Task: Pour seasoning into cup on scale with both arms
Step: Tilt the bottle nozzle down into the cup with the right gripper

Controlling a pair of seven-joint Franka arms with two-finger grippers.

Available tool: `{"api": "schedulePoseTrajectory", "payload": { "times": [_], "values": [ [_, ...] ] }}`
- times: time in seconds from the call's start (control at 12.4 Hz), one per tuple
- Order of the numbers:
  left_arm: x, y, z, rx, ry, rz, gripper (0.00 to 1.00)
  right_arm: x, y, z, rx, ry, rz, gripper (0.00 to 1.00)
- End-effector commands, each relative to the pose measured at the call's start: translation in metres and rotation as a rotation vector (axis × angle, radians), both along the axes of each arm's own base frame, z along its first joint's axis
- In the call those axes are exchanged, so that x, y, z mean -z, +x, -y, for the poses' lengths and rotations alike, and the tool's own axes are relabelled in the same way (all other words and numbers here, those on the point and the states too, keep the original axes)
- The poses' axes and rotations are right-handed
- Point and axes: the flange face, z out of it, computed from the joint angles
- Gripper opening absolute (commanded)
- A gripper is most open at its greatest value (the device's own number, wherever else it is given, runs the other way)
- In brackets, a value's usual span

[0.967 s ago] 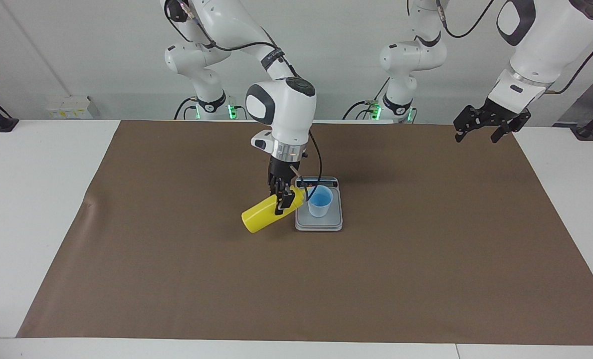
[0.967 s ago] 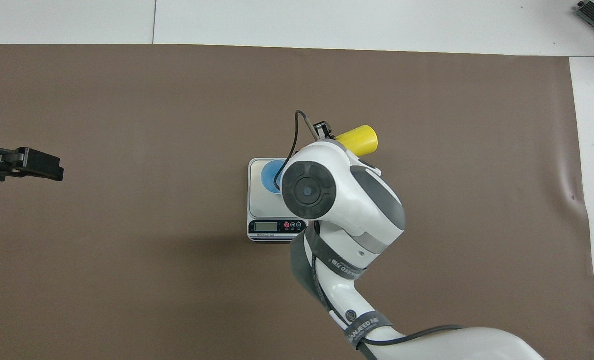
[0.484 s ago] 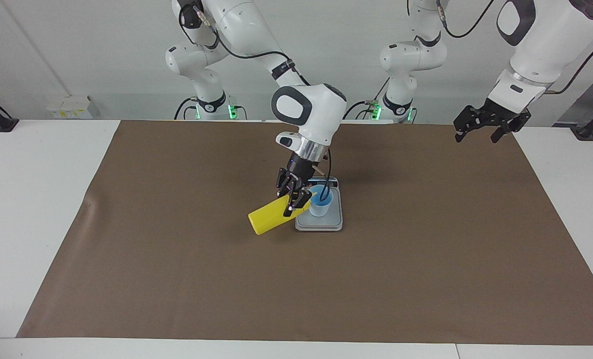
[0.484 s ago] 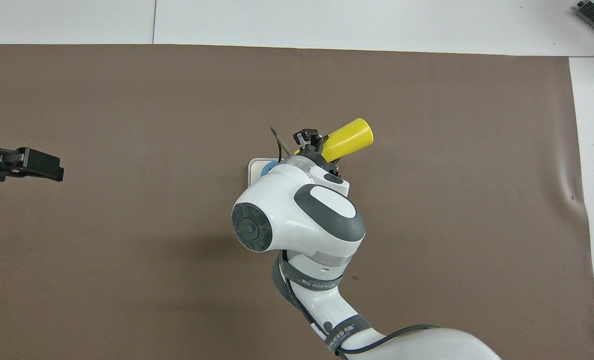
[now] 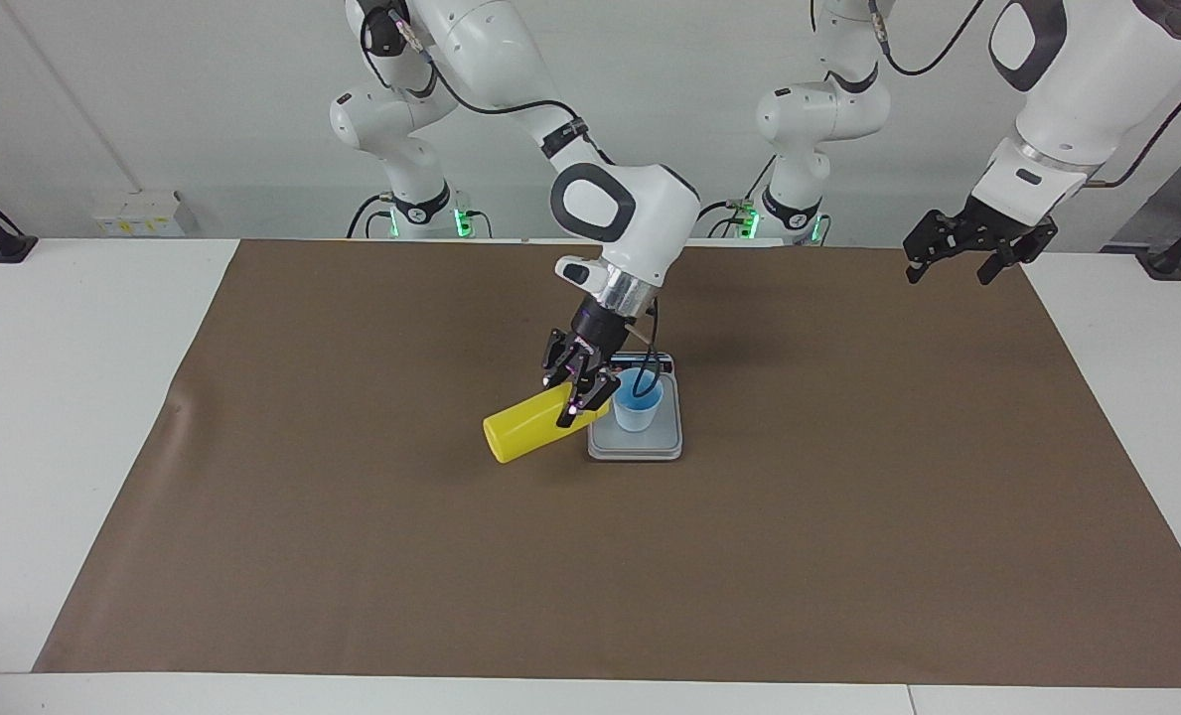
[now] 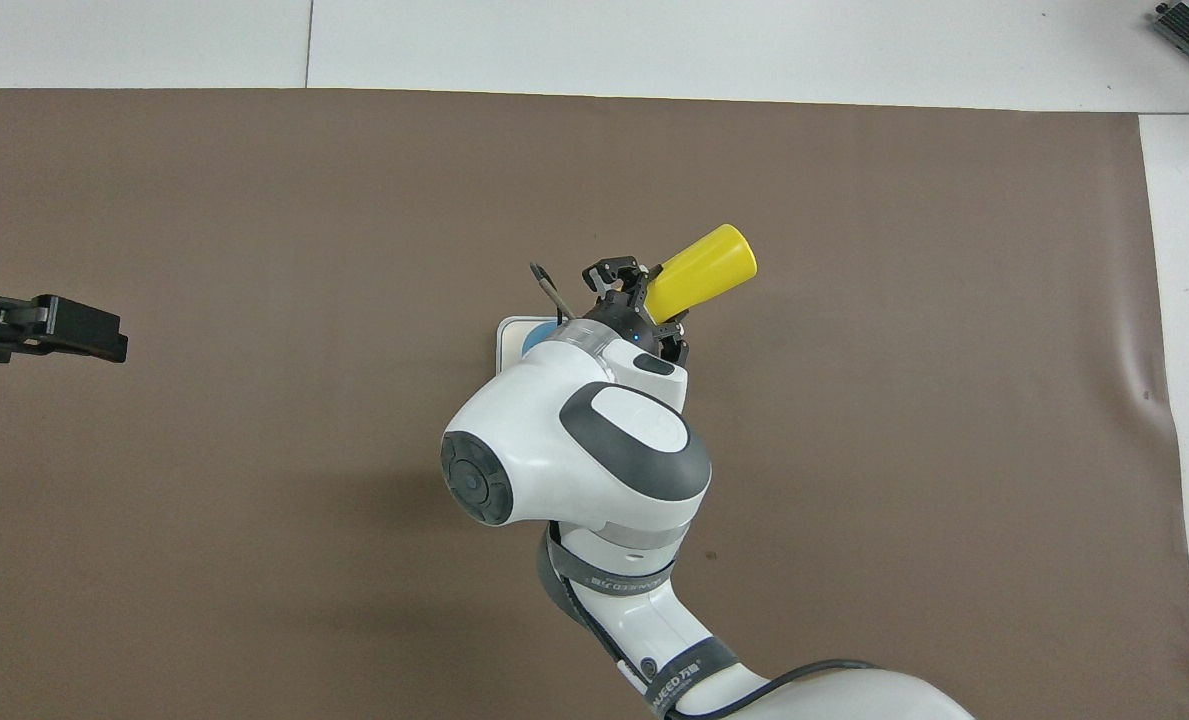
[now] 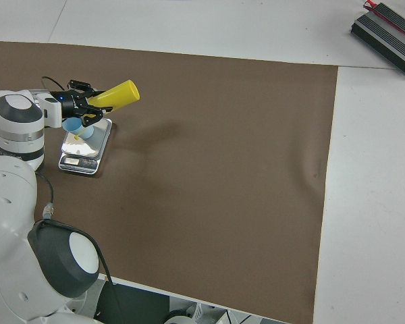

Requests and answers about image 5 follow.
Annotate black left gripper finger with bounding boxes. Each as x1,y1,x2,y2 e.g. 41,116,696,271
903,209,963,287
977,220,1059,288

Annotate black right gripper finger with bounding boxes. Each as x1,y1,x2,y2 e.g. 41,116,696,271
556,359,623,431
540,328,592,390

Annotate light blue plastic cup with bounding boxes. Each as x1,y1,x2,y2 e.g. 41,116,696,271
612,369,665,434

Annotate yellow squeeze seasoning bottle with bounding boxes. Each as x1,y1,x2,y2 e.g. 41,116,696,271
482,382,616,466

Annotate silver digital kitchen scale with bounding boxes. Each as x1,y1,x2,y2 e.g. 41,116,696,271
587,351,684,463

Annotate brown paper table mat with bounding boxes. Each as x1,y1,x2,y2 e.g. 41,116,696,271
32,238,1181,688

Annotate black left arm base cable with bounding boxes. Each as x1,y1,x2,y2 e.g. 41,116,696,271
681,199,752,239

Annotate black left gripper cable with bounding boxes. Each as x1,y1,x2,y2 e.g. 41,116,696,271
868,0,1181,190

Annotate white wall socket box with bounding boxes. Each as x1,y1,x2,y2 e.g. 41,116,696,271
91,189,199,237

